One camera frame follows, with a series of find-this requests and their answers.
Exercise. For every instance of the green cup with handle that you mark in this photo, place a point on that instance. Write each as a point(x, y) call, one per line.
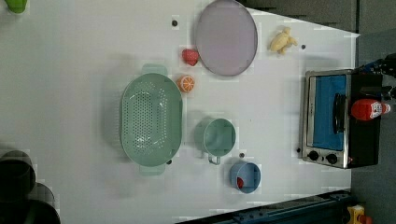
point(215, 137)

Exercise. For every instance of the green object at edge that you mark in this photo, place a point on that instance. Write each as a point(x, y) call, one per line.
point(16, 6)

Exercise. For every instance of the red ketchup bottle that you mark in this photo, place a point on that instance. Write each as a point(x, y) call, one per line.
point(367, 109)

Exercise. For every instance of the orange slice toy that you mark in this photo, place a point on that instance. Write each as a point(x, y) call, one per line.
point(186, 83)

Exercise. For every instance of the purple round plate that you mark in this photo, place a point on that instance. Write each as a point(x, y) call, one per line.
point(226, 38)

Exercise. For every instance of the silver black toaster oven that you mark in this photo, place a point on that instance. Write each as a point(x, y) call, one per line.
point(331, 133)

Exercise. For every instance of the small red strawberry in bowl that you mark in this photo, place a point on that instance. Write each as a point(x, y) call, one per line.
point(240, 182)

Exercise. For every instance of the red toy strawberry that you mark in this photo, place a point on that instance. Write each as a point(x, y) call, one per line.
point(190, 56)

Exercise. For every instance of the green oval colander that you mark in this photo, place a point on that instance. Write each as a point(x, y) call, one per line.
point(151, 110)

